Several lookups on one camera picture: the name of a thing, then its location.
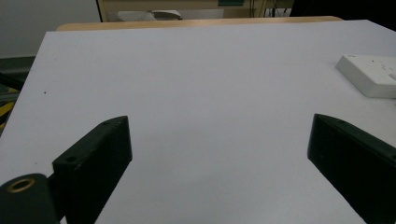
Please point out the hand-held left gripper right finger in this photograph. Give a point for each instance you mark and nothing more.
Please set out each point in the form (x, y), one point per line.
(358, 161)

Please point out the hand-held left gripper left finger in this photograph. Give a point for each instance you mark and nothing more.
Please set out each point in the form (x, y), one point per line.
(93, 165)

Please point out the white power strip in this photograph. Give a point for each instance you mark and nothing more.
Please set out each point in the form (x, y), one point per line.
(370, 74)

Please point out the grey chair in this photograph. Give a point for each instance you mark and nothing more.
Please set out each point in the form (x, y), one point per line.
(149, 15)

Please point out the wooden table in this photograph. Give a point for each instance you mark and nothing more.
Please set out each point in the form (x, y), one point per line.
(199, 23)

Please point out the wooden cabinet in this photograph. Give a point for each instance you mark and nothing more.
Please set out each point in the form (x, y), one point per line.
(193, 7)

